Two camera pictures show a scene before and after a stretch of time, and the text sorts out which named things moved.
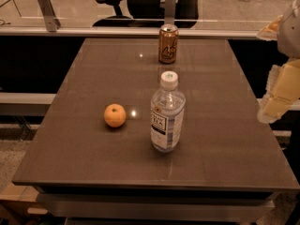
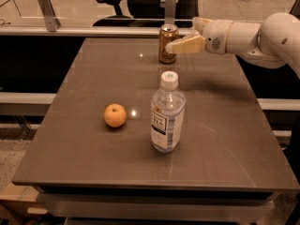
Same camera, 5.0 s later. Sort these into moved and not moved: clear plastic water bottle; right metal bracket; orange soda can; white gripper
Moved: white gripper
Not moved: right metal bracket; clear plastic water bottle; orange soda can
